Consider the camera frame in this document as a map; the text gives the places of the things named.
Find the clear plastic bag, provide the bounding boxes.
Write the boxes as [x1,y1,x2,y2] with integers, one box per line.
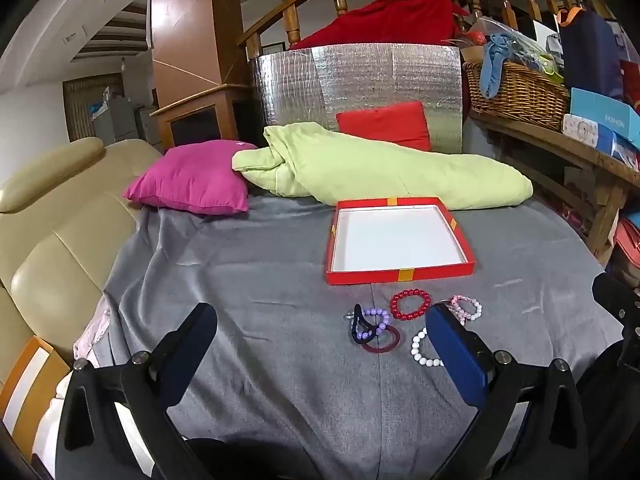
[465,16,558,68]

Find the red pillow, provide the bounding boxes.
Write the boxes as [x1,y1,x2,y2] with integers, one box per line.
[336,101,432,153]

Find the red shallow box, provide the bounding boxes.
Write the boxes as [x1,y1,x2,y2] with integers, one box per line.
[325,196,477,286]

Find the dark red ring bangle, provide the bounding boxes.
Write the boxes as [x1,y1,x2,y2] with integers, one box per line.
[361,325,402,355]

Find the blue cloth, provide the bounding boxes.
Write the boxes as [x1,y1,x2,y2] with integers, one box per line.
[479,34,511,100]

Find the grey background cabinet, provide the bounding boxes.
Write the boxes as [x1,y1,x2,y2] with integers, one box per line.
[91,87,161,148]

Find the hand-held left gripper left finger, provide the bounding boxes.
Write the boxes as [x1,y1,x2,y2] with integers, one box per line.
[55,302,218,480]

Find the navy bag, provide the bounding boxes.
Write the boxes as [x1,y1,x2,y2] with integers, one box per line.
[557,7,626,103]

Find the red bead bracelet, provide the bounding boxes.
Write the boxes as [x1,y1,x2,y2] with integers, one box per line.
[390,287,432,321]

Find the magenta pillow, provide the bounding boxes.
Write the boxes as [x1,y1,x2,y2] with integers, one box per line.
[123,141,259,216]

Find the pink and white bead bracelet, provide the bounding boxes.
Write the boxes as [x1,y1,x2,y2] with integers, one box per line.
[457,299,484,324]

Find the pale pink cloth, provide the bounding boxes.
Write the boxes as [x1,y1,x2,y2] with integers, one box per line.
[72,305,113,361]

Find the wooden cabinet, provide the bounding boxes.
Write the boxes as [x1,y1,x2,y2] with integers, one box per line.
[149,84,266,156]

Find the purple bead bracelet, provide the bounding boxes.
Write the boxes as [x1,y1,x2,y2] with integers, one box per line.
[359,306,393,336]

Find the blue cardboard box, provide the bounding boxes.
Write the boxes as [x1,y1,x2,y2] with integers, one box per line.
[570,87,640,143]

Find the wooden bench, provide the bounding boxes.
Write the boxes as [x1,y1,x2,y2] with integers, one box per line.
[467,110,640,266]

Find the wooden stair railing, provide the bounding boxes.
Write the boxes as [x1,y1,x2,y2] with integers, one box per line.
[237,0,616,61]

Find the red bag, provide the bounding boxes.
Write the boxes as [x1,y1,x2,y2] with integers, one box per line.
[612,210,640,291]

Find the grey bed cover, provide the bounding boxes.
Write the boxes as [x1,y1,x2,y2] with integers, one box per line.
[75,192,623,480]

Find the beige leather sofa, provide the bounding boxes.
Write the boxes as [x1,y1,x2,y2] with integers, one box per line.
[0,136,163,391]

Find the light green quilt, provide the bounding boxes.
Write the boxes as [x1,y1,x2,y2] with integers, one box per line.
[231,123,534,211]

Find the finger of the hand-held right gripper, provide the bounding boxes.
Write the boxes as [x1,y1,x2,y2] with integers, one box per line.
[617,310,640,376]
[591,271,640,321]

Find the orange and white box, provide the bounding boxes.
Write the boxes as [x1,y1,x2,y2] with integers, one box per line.
[0,335,71,461]

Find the black hair tie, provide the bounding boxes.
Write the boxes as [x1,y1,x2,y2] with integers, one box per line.
[351,303,381,346]

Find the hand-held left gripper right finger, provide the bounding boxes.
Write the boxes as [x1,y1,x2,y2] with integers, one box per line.
[424,302,591,480]

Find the white patterned box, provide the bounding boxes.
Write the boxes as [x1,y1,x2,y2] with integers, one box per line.
[562,113,640,171]

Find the wicker basket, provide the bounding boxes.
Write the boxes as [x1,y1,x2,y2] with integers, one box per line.
[462,57,571,133]

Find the large red cloth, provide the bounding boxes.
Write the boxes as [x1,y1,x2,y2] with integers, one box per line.
[290,0,471,51]

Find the wooden pillar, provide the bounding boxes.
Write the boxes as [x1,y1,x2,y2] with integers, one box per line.
[148,0,251,108]

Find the silver foil insulation panel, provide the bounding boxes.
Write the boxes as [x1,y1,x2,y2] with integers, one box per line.
[248,42,463,156]

